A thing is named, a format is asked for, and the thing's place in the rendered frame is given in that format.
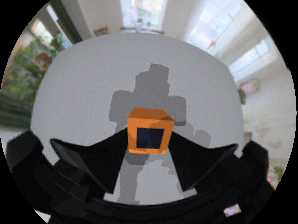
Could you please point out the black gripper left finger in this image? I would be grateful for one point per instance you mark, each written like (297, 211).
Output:
(102, 160)

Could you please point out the orange block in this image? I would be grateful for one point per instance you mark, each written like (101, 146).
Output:
(149, 130)

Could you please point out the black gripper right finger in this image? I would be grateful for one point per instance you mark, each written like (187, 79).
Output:
(194, 162)

